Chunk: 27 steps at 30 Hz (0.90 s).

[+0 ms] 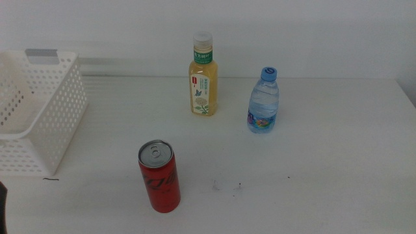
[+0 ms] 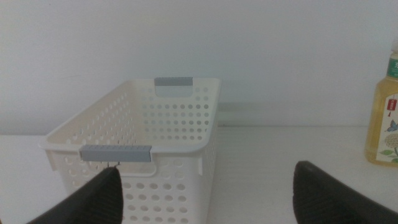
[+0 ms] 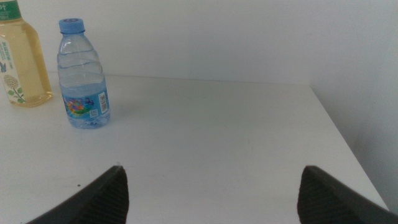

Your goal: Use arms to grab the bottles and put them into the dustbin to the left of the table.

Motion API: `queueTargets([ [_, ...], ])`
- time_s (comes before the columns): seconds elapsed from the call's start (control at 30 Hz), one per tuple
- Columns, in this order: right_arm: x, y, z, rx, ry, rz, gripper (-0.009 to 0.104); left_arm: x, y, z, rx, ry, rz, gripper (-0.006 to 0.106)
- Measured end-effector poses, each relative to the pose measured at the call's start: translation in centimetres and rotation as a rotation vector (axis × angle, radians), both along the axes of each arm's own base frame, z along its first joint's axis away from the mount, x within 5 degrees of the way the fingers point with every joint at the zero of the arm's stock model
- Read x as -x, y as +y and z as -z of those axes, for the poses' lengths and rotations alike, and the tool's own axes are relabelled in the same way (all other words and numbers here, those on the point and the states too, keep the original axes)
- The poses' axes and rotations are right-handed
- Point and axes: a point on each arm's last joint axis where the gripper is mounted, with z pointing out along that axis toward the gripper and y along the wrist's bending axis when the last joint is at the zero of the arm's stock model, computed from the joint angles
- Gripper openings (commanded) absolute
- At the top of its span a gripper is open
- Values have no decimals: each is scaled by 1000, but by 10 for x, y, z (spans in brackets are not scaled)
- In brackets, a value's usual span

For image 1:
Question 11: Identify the yellow juice bottle green label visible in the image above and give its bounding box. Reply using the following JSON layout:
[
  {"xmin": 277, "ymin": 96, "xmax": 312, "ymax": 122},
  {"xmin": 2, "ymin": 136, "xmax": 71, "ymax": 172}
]
[{"xmin": 188, "ymin": 31, "xmax": 219, "ymax": 117}]

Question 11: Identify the small water bottle blue cap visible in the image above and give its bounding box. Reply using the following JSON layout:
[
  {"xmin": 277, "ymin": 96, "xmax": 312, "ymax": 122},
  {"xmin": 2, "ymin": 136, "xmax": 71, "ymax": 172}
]
[{"xmin": 246, "ymin": 66, "xmax": 280, "ymax": 135}]

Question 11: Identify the red cola can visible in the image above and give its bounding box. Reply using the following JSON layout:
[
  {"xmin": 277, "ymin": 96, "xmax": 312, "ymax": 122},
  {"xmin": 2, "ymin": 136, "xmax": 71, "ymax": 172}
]
[{"xmin": 137, "ymin": 139, "xmax": 181, "ymax": 214}]

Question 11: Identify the white perforated plastic basket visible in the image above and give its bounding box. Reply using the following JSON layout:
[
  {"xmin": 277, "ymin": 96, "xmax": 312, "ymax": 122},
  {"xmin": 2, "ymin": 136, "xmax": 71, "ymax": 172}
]
[{"xmin": 0, "ymin": 48, "xmax": 88, "ymax": 178}]

